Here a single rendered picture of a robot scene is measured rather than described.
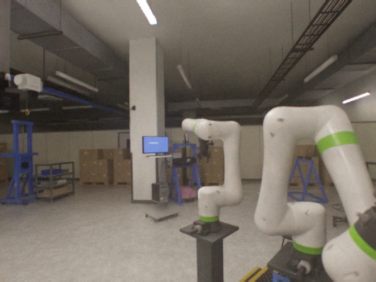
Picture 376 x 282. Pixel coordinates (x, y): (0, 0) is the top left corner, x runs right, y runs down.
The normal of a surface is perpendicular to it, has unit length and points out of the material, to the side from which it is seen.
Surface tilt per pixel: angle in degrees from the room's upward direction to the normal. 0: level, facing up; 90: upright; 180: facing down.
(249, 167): 90
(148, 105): 90
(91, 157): 90
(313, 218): 88
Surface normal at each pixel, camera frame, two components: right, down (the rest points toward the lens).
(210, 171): -0.13, 0.00
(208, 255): -0.69, 0.01
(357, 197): -0.64, -0.37
